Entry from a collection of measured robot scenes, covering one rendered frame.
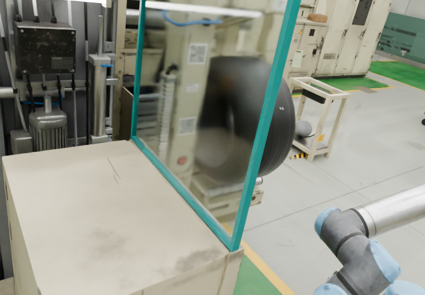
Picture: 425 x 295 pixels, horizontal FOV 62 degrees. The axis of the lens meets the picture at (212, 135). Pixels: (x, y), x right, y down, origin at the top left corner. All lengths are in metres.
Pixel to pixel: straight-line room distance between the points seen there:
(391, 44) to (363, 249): 12.76
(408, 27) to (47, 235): 12.98
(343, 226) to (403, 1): 12.83
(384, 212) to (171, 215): 0.55
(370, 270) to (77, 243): 0.63
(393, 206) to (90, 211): 0.76
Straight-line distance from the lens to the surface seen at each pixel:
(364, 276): 0.91
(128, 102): 1.79
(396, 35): 13.50
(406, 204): 1.09
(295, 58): 6.26
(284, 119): 1.48
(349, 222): 1.00
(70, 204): 0.89
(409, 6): 13.52
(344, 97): 4.14
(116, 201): 0.89
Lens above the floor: 1.80
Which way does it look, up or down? 25 degrees down
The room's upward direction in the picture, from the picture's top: 10 degrees clockwise
